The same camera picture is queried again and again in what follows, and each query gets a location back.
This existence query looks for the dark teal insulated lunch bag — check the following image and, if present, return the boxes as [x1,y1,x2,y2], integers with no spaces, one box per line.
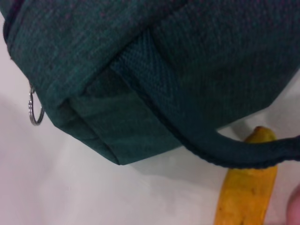
[0,0,300,170]

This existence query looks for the yellow banana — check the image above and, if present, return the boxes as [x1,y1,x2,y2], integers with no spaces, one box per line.
[212,126,278,225]

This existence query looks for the metal key ring zipper pull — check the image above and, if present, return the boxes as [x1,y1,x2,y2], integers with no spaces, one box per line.
[28,81,45,128]

